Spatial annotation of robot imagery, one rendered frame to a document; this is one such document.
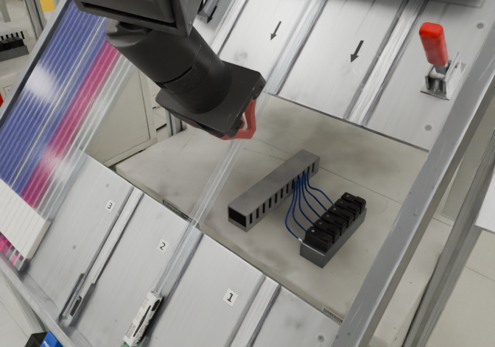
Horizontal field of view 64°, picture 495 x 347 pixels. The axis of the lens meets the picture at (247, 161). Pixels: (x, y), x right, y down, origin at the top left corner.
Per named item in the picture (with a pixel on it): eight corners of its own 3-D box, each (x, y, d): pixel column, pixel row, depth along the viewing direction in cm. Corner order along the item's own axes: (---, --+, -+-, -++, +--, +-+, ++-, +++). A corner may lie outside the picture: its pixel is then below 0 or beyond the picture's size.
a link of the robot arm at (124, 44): (83, 39, 29) (141, 36, 26) (117, -35, 31) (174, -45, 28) (143, 88, 35) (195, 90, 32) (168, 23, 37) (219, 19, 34)
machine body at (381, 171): (334, 487, 94) (387, 347, 58) (149, 316, 131) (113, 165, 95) (432, 306, 134) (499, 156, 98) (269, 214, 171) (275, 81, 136)
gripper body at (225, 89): (195, 58, 43) (153, 12, 36) (270, 83, 37) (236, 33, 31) (163, 109, 42) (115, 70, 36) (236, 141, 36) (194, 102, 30)
